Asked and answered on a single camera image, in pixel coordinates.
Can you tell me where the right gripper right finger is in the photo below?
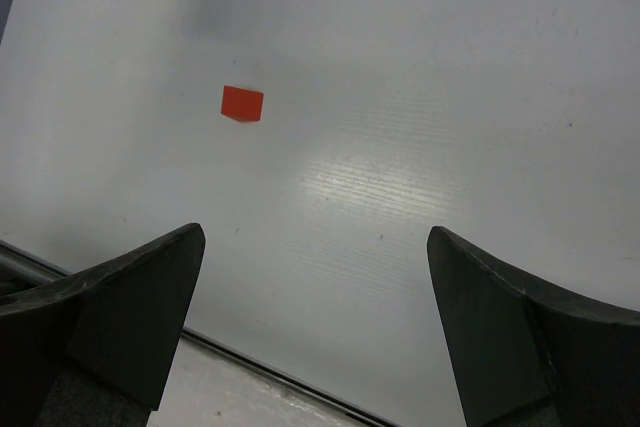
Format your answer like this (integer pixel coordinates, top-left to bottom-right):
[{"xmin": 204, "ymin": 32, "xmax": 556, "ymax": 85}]
[{"xmin": 426, "ymin": 226, "xmax": 639, "ymax": 426}]

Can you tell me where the red wedge block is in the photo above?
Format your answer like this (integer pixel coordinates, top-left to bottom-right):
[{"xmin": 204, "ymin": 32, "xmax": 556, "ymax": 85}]
[{"xmin": 221, "ymin": 85, "xmax": 264, "ymax": 122}]

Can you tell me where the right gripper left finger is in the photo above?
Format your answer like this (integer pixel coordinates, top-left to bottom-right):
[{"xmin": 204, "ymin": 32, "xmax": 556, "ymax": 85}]
[{"xmin": 1, "ymin": 223, "xmax": 205, "ymax": 426}]

